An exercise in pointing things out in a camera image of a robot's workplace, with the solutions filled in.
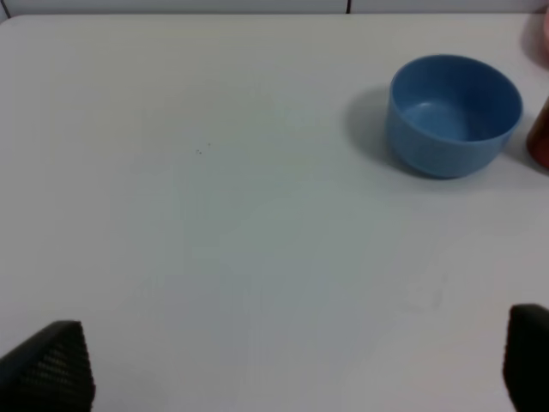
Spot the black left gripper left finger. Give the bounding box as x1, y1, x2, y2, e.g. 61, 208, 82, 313
1, 320, 96, 412

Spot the blue plastic bowl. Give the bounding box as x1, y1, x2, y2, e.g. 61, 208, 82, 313
385, 54, 523, 179

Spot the pink square plate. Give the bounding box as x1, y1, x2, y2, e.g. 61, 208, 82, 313
520, 9, 548, 71

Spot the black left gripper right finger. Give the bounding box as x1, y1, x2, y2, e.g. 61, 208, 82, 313
503, 304, 548, 412

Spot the red drink can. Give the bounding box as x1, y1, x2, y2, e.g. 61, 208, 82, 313
527, 99, 549, 169

